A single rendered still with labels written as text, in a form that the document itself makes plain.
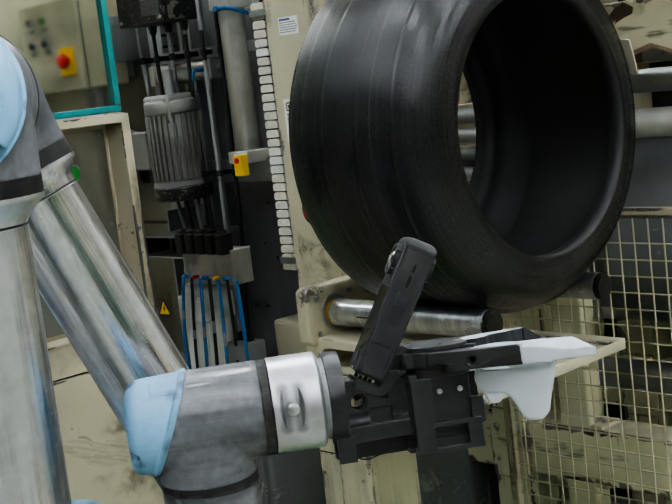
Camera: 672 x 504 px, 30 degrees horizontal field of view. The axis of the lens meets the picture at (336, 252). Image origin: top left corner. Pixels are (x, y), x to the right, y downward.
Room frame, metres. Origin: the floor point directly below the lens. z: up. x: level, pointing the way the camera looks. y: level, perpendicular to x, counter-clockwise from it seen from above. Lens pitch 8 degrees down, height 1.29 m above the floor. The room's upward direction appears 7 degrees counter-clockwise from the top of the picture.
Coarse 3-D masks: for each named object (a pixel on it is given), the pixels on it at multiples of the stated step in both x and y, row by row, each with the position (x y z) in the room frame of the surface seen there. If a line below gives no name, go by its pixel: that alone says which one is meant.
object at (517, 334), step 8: (520, 328) 1.04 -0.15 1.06; (472, 336) 1.02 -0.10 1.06; (480, 336) 1.01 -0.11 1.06; (488, 336) 1.02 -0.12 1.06; (496, 336) 1.03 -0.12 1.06; (504, 336) 1.03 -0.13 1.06; (512, 336) 1.04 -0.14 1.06; (520, 336) 1.04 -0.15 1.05; (528, 336) 1.04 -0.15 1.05; (536, 336) 1.05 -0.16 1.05; (480, 344) 1.01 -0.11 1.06; (488, 368) 1.02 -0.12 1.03; (496, 368) 1.03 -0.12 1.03; (488, 400) 1.02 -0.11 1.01; (496, 400) 1.03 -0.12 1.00
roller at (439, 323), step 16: (336, 304) 2.03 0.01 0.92; (352, 304) 2.01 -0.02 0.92; (368, 304) 1.98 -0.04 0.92; (416, 304) 1.92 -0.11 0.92; (336, 320) 2.03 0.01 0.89; (352, 320) 2.00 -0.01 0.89; (416, 320) 1.89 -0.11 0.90; (432, 320) 1.87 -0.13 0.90; (448, 320) 1.84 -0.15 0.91; (464, 320) 1.82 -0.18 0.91; (480, 320) 1.80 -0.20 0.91; (496, 320) 1.81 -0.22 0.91
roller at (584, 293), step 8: (592, 272) 2.01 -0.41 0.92; (600, 272) 2.01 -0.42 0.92; (584, 280) 2.00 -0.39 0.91; (592, 280) 1.99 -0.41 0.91; (600, 280) 1.99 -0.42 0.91; (608, 280) 2.00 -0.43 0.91; (576, 288) 2.01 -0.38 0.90; (584, 288) 2.00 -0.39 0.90; (592, 288) 1.99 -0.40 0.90; (600, 288) 1.99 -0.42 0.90; (608, 288) 2.00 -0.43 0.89; (560, 296) 2.04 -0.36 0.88; (568, 296) 2.03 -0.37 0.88; (576, 296) 2.02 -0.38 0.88; (584, 296) 2.00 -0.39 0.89; (592, 296) 1.99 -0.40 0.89; (600, 296) 1.99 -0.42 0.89
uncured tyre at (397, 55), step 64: (384, 0) 1.83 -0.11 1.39; (448, 0) 1.78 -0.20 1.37; (512, 0) 2.15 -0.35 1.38; (576, 0) 1.96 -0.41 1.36; (320, 64) 1.85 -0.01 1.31; (384, 64) 1.75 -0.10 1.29; (448, 64) 1.75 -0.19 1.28; (512, 64) 2.23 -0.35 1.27; (576, 64) 2.15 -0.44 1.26; (320, 128) 1.83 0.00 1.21; (384, 128) 1.74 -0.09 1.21; (448, 128) 1.74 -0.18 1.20; (512, 128) 2.25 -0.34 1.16; (576, 128) 2.17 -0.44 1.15; (320, 192) 1.84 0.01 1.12; (384, 192) 1.75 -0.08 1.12; (448, 192) 1.74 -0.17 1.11; (512, 192) 2.22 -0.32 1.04; (576, 192) 2.13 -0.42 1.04; (384, 256) 1.82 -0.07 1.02; (448, 256) 1.76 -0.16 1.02; (512, 256) 1.81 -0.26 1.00; (576, 256) 1.92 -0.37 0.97
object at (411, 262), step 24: (408, 240) 0.96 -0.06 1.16; (408, 264) 0.95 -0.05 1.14; (432, 264) 0.96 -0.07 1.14; (384, 288) 0.97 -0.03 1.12; (408, 288) 0.95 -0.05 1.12; (384, 312) 0.94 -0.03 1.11; (408, 312) 0.95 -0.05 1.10; (360, 336) 0.98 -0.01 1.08; (384, 336) 0.94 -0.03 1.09; (360, 360) 0.94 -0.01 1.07; (384, 360) 0.94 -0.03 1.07
